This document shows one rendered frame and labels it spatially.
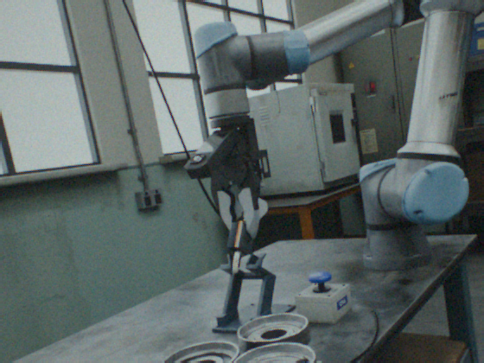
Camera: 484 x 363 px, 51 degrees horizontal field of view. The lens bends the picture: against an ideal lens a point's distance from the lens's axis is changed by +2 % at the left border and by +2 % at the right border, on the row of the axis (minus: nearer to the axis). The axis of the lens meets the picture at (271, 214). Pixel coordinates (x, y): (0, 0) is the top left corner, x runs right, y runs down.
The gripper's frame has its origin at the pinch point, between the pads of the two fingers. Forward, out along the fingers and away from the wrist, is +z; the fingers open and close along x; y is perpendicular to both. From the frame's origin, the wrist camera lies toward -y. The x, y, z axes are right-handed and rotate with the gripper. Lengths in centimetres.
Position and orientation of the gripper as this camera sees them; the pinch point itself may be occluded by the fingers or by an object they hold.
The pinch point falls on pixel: (242, 232)
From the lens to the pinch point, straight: 87.6
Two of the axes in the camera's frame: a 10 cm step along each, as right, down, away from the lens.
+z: 1.6, 9.8, 1.3
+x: -8.5, 0.7, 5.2
